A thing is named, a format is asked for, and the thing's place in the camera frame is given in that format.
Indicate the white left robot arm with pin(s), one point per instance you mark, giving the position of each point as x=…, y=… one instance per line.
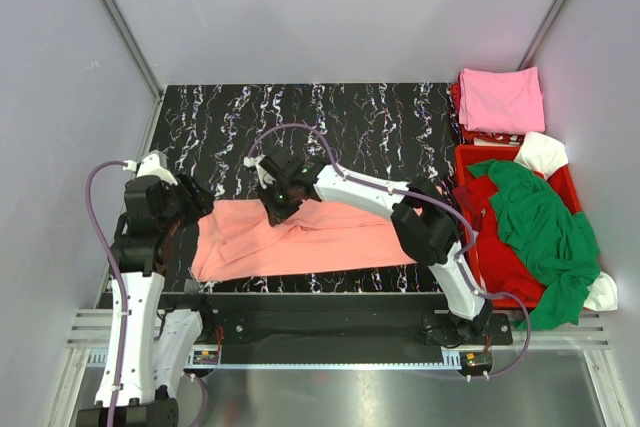
x=147, y=351

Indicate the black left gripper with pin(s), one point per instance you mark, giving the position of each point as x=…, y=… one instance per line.
x=199, y=202

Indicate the red plastic bin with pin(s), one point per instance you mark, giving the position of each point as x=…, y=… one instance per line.
x=467, y=155

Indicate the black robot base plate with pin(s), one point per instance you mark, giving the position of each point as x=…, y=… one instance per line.
x=352, y=322

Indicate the white slotted cable duct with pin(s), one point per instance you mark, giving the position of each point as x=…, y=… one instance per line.
x=427, y=358

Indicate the green t shirt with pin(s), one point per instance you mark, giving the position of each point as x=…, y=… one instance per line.
x=556, y=246

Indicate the salmon pink t shirt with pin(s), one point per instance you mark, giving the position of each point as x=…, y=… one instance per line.
x=236, y=241

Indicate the red t shirt in bin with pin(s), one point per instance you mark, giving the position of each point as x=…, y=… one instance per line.
x=493, y=263

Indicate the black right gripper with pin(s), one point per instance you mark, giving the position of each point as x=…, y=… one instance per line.
x=275, y=214

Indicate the folded pink t shirt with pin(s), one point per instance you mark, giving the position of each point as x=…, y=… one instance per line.
x=504, y=103

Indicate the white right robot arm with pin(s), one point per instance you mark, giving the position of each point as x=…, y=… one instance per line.
x=424, y=226

